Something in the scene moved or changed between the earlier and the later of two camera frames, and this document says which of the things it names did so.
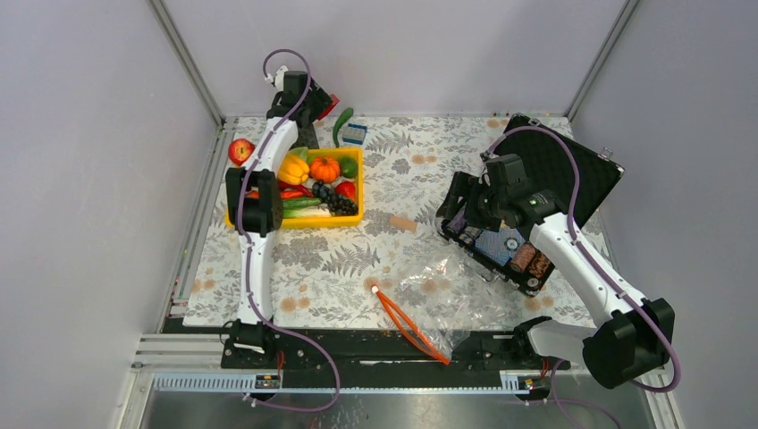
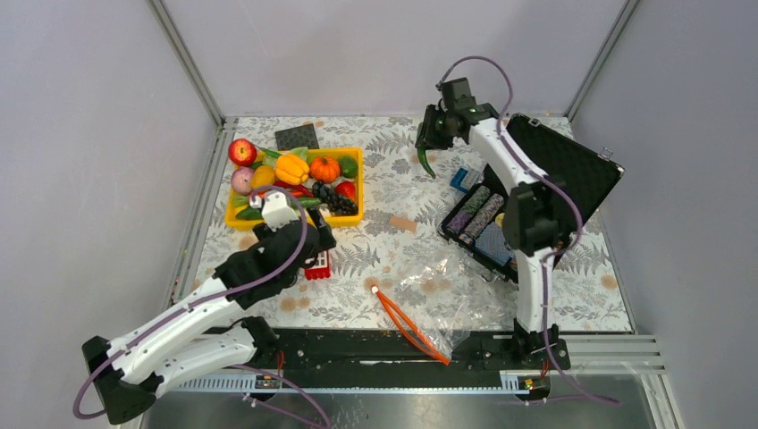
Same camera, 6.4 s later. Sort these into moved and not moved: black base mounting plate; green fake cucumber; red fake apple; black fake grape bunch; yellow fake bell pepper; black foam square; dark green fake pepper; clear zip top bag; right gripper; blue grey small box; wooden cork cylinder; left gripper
Moved: left gripper; dark green fake pepper; blue grey small box; right gripper
Not moved: clear zip top bag; green fake cucumber; black fake grape bunch; red fake apple; wooden cork cylinder; black base mounting plate; black foam square; yellow fake bell pepper
